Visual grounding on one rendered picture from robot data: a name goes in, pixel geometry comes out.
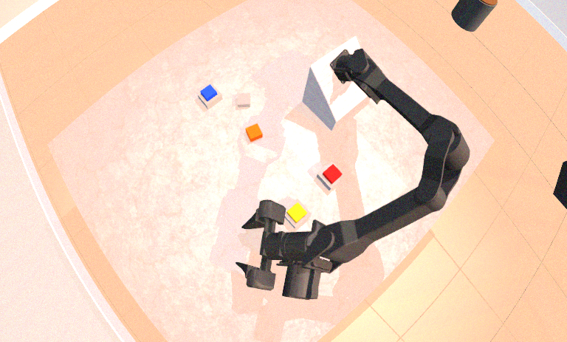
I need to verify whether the orange block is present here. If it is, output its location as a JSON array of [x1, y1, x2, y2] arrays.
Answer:
[[246, 124, 262, 142]]

